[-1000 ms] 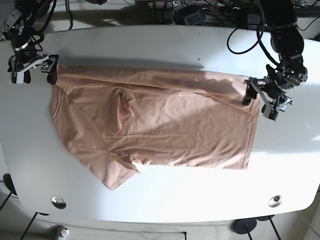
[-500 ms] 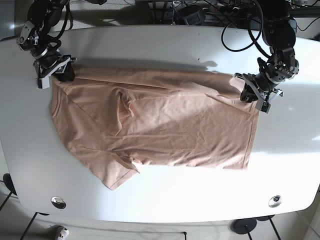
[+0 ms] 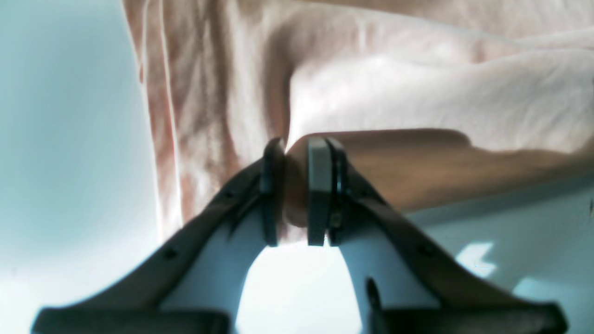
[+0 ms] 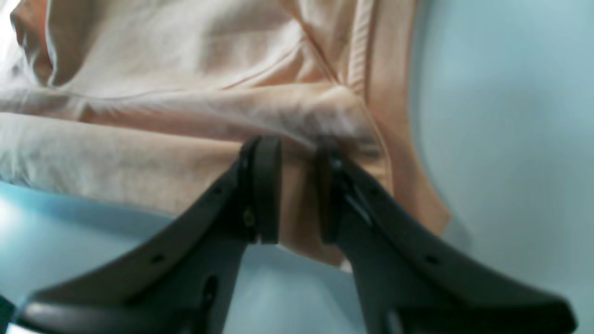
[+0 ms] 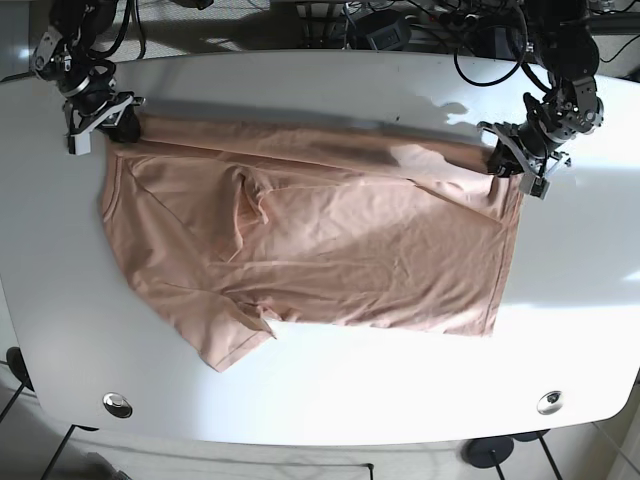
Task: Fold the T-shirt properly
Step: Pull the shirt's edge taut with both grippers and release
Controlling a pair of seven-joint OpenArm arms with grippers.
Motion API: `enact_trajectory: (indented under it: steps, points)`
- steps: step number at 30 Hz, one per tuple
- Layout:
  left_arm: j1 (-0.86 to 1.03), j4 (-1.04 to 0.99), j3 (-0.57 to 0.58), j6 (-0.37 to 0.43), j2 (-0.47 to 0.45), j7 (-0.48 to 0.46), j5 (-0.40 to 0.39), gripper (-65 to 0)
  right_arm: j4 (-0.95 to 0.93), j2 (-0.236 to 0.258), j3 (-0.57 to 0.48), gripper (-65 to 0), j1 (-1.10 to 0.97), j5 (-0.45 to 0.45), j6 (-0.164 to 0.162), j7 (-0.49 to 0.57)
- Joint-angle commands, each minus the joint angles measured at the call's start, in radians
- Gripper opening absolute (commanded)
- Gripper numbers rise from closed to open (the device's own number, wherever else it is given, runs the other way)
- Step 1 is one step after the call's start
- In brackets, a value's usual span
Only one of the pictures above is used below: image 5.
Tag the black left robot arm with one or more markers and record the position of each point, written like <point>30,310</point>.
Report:
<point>561,43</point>

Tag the black round stand base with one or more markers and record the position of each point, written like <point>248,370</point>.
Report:
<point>488,452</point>

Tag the right table grommet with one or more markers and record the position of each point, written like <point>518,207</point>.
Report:
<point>550,403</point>

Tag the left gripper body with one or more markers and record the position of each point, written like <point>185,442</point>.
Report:
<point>530,146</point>

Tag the table grommet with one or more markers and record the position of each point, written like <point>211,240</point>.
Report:
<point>550,403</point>
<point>117,405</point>

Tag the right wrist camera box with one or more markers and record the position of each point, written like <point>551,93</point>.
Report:
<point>78,144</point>

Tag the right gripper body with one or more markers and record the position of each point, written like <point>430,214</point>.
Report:
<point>107,115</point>

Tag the peach T-shirt emoji print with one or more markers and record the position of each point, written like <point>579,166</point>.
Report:
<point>225,227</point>

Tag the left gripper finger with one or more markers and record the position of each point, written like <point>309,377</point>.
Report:
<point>502,163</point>

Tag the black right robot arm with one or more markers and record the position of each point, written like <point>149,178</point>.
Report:
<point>84,76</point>

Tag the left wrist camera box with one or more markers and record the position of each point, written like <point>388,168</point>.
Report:
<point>534,185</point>

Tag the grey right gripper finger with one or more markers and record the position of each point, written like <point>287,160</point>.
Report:
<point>127,131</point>

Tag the left table grommet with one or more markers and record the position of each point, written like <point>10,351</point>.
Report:
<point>117,405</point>

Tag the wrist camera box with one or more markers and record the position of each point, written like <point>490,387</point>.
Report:
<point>78,144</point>
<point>534,185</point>

